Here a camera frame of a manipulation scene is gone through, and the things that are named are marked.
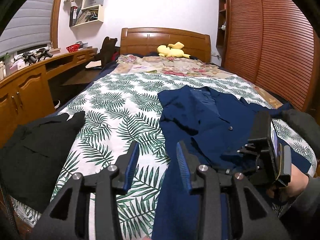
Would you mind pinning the louvered wooden wardrobe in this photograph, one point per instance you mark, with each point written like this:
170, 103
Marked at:
271, 44

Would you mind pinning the dark grey folded garment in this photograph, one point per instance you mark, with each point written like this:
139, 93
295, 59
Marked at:
305, 125

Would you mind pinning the red plastic basket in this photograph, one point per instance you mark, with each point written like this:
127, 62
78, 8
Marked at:
73, 48

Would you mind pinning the grey window blind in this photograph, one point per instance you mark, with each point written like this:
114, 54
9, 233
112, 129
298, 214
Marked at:
29, 27

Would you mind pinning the floral bed quilt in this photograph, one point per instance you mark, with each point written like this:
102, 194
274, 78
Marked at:
155, 74

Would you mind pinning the dark wooden chair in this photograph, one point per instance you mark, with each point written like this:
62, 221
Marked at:
107, 51

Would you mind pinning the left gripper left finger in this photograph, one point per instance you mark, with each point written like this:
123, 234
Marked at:
67, 215

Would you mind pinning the long wooden desk cabinet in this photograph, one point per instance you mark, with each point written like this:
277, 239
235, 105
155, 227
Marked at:
25, 94

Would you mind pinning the person's right hand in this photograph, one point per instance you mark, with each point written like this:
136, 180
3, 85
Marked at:
298, 183

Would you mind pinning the yellow plush toy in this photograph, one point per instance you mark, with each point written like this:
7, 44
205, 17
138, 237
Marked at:
172, 50

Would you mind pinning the navy blue jacket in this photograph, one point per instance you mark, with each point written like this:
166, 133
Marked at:
213, 126

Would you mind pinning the black folded garment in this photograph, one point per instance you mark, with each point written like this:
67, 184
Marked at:
32, 159

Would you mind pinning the white wall shelf unit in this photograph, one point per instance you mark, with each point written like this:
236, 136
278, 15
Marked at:
83, 12

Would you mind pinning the palm leaf print blanket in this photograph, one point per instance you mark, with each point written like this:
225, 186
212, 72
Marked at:
118, 113

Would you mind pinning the wooden bed headboard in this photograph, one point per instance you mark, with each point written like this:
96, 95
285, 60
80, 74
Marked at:
145, 40

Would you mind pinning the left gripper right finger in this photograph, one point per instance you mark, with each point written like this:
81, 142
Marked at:
230, 206

